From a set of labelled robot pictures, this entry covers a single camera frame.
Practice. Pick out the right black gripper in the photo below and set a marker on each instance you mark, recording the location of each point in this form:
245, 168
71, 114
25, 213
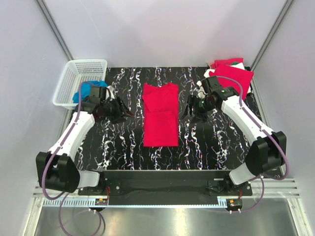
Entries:
192, 101

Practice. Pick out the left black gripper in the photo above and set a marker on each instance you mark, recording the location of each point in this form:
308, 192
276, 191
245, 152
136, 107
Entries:
121, 110

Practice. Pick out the red t-shirt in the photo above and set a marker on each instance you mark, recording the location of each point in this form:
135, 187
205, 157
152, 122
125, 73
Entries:
243, 77
161, 115

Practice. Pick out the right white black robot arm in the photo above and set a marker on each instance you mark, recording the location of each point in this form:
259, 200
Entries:
267, 147

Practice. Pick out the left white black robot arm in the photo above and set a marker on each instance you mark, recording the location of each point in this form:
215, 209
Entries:
55, 168

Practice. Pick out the stack of folded shirts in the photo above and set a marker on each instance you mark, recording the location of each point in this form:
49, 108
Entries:
234, 62

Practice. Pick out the folded red t-shirt on stack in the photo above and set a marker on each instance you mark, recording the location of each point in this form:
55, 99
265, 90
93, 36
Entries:
243, 77

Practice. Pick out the blue crumpled t-shirt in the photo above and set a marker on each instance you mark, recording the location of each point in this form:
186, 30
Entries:
85, 87

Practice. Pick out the black marble pattern mat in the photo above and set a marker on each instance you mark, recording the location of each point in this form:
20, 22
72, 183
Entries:
216, 144

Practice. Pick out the white plastic basket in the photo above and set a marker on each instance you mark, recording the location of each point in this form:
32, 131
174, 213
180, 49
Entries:
74, 73

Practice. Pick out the left small controller board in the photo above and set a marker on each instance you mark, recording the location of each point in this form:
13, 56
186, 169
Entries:
101, 202

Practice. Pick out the small controller board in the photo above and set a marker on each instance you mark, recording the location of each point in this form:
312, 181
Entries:
101, 202
235, 202

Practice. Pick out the right small controller board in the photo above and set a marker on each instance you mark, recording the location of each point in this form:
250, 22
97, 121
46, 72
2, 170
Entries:
235, 202

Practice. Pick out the aluminium front rail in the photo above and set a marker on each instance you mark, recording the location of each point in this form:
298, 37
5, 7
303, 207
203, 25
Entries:
122, 195

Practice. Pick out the left aluminium corner post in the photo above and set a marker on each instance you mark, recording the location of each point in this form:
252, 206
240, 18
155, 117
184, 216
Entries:
54, 28

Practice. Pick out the aluminium corner post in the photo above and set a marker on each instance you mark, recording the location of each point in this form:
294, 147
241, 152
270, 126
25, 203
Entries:
54, 28
272, 32

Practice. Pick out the right aluminium corner post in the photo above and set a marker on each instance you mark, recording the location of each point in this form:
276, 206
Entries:
272, 32

